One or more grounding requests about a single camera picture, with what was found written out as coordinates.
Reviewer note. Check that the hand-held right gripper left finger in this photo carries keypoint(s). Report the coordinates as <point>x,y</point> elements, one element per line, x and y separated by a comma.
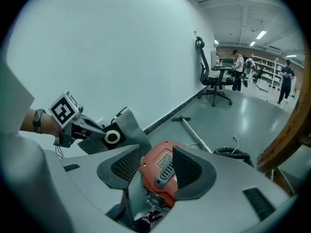
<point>97,190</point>

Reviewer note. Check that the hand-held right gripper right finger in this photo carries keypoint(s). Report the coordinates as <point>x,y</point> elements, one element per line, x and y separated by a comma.
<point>230,198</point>

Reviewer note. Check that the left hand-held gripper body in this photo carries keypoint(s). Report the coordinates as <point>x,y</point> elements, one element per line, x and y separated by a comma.
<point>63,109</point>

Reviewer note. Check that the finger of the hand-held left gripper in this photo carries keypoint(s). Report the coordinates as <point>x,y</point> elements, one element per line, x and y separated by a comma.
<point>91,124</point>
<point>87,134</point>

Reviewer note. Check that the red vacuum cleaner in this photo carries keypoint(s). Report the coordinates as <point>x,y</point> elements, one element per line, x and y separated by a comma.
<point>158,159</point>

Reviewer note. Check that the person's left forearm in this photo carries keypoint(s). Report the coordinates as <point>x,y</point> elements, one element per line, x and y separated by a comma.
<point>49,124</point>

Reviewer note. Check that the person's white shirt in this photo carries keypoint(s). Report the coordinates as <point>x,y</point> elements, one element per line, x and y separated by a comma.
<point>14,101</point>

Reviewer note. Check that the metal vacuum wand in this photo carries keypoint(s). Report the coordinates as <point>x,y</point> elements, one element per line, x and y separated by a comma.
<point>181,118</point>

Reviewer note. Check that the black office chair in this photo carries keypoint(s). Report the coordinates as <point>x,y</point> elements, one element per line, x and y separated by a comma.
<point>206,76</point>

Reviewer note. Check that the white shelving unit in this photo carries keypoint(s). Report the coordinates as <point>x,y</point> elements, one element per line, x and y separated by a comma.
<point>267,69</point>

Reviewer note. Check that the cluttered office desk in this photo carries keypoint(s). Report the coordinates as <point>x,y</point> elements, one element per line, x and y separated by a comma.
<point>228,62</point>

